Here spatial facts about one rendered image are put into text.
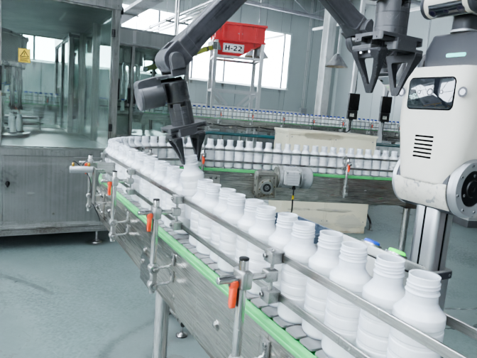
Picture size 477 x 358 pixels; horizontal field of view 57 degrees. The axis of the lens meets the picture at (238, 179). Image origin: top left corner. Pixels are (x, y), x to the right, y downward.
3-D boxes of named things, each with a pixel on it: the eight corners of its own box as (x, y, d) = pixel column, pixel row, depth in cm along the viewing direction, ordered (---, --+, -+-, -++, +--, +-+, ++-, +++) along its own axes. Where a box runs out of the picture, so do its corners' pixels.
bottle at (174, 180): (165, 223, 129) (167, 167, 127) (185, 224, 130) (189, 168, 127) (162, 228, 123) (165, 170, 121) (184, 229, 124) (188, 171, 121)
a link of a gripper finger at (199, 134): (175, 163, 115) (167, 128, 112) (200, 156, 118) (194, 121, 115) (185, 167, 109) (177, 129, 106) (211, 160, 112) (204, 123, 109)
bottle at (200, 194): (209, 249, 108) (215, 183, 106) (186, 246, 109) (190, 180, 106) (214, 241, 114) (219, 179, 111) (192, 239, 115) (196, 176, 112)
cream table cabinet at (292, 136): (345, 221, 597) (355, 133, 580) (365, 234, 537) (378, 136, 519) (265, 218, 577) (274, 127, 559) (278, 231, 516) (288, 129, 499)
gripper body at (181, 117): (161, 134, 111) (155, 105, 109) (198, 126, 116) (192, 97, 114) (170, 136, 106) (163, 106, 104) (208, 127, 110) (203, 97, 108)
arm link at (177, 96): (189, 74, 106) (180, 76, 111) (162, 79, 103) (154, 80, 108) (194, 104, 108) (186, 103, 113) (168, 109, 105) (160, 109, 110)
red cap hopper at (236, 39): (203, 187, 771) (214, 19, 729) (199, 180, 841) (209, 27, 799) (254, 189, 788) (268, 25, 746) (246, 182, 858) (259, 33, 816)
